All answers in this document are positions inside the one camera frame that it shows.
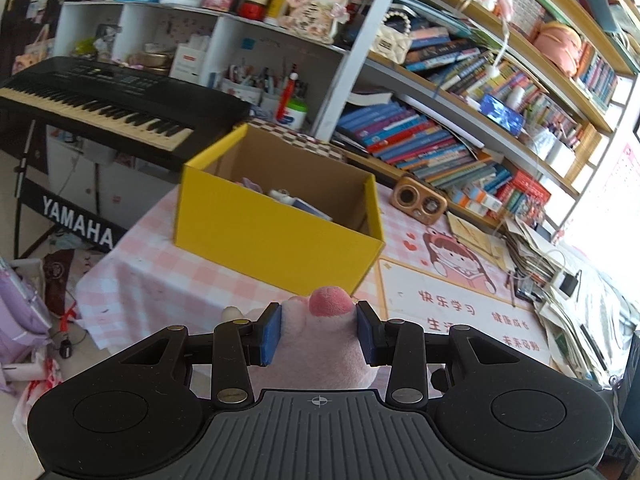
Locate stack of papers and notebooks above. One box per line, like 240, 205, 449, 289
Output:
505, 215, 566, 286

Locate black keyboard stand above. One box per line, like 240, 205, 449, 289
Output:
12, 120, 128, 261

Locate orange and blue small box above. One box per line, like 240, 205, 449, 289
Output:
462, 185, 503, 216

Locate white bottle with yellow label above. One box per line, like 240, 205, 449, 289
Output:
263, 0, 296, 26

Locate white cubby shelf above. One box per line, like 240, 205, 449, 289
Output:
52, 0, 351, 131

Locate brown retro radio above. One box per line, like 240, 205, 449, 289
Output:
389, 176, 448, 226

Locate white tub with green lid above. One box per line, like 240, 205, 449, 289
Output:
277, 97, 309, 131

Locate pink checkered cloth desktop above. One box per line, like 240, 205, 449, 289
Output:
75, 120, 621, 391

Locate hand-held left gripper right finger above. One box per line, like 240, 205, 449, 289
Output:
356, 301, 521, 406

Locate brown envelopes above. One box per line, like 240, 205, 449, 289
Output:
445, 210, 508, 271

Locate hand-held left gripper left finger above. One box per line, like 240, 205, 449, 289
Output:
120, 302, 283, 407

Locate red apple-shaped jar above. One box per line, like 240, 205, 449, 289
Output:
236, 0, 267, 22

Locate red and white marker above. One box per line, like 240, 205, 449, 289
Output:
276, 74, 299, 120

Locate red boxed book set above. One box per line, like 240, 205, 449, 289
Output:
492, 170, 551, 226

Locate white quilted pearl handbag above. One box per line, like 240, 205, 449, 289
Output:
370, 7, 413, 65

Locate black electronic keyboard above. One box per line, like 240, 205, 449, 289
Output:
0, 56, 251, 171

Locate white spray bottle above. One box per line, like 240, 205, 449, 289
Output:
267, 189, 333, 222

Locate messy pile of papers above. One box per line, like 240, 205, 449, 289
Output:
535, 270, 626, 381

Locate pink pig plush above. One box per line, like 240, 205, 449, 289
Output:
222, 286, 381, 391

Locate pink and white cat ornament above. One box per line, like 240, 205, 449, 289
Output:
277, 0, 348, 43

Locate row of blue books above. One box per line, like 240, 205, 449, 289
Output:
335, 102, 513, 206

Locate white and wooden bookshelf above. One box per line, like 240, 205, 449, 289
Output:
312, 0, 640, 241

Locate white box with red label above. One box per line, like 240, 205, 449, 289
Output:
172, 42, 211, 83

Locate pen holder with pens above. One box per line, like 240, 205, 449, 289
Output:
220, 62, 281, 106

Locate yellow cardboard box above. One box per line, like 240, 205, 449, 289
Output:
173, 123, 386, 297

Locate pink round bag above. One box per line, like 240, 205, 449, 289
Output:
532, 22, 583, 78

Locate row of mixed shelf books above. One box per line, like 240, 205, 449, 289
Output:
402, 25, 601, 161

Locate wooden chessboard box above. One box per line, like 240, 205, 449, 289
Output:
247, 117, 346, 161

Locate smartphone with lit screen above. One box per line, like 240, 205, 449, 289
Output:
479, 94, 526, 137

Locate black power adapter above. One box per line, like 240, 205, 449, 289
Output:
557, 270, 583, 298

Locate purple bag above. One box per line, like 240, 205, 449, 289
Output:
0, 257, 53, 391

